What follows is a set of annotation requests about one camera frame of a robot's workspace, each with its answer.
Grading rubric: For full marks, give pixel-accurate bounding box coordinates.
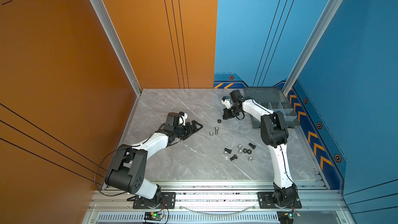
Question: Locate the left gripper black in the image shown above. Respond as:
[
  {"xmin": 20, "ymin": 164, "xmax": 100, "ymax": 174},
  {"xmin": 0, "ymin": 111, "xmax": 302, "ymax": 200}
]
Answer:
[{"xmin": 173, "ymin": 120, "xmax": 202, "ymax": 140}]

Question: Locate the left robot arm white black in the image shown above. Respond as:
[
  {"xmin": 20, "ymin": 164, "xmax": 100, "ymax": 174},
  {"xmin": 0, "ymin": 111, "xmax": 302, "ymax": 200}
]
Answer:
[{"xmin": 105, "ymin": 120, "xmax": 203, "ymax": 208}]

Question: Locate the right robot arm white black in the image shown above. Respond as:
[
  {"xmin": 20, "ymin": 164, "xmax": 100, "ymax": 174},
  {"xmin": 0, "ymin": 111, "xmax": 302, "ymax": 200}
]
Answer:
[{"xmin": 221, "ymin": 96, "xmax": 302, "ymax": 208}]

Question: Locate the grey plastic organizer box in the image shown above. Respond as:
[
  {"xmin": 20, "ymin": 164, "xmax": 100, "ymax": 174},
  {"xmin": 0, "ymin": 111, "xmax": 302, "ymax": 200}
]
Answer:
[{"xmin": 244, "ymin": 87, "xmax": 300, "ymax": 128}]

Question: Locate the green circuit board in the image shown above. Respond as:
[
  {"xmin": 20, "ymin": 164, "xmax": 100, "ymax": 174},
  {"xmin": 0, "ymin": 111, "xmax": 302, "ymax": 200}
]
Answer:
[{"xmin": 144, "ymin": 212, "xmax": 165, "ymax": 222}]

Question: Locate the right circuit board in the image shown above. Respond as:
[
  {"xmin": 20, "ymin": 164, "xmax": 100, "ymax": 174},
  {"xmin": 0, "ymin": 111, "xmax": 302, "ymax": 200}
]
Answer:
[{"xmin": 277, "ymin": 212, "xmax": 301, "ymax": 224}]

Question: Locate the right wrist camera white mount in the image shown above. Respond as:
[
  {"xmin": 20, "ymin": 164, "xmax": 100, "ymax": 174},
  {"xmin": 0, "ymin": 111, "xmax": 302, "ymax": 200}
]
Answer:
[{"xmin": 221, "ymin": 90, "xmax": 243, "ymax": 109}]

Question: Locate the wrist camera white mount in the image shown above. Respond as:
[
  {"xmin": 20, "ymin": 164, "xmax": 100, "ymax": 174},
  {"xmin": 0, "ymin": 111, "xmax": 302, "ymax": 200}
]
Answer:
[
  {"xmin": 165, "ymin": 112, "xmax": 188, "ymax": 127},
  {"xmin": 221, "ymin": 90, "xmax": 243, "ymax": 109}
]

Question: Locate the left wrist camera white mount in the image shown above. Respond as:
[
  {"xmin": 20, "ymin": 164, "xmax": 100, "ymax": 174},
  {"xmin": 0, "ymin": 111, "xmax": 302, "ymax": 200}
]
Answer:
[{"xmin": 165, "ymin": 112, "xmax": 188, "ymax": 127}]

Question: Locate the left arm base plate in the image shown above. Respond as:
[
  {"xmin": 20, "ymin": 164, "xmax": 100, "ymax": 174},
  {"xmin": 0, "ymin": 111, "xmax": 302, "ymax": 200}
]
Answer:
[{"xmin": 133, "ymin": 192, "xmax": 176, "ymax": 209}]

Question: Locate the aluminium front rail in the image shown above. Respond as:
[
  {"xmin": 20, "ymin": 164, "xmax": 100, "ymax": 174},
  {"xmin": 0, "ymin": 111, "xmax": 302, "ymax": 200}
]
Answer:
[{"xmin": 83, "ymin": 178, "xmax": 354, "ymax": 224}]

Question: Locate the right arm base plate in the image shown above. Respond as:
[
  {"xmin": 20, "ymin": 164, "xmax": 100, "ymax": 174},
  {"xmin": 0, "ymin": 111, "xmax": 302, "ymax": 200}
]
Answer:
[{"xmin": 257, "ymin": 191, "xmax": 303, "ymax": 209}]

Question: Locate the right aluminium frame post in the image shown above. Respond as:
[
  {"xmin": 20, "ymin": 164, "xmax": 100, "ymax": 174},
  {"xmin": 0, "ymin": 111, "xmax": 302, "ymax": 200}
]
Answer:
[{"xmin": 282, "ymin": 0, "xmax": 343, "ymax": 96}]

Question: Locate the aluminium frame post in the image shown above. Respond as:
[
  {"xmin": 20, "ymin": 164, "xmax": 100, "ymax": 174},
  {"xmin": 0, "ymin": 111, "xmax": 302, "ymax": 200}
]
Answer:
[
  {"xmin": 282, "ymin": 0, "xmax": 343, "ymax": 96},
  {"xmin": 89, "ymin": 0, "xmax": 142, "ymax": 96}
]

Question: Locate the left aluminium frame post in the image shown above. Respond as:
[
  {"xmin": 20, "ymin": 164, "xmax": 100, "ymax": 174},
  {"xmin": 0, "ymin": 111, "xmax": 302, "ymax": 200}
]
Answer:
[{"xmin": 89, "ymin": 0, "xmax": 142, "ymax": 96}]

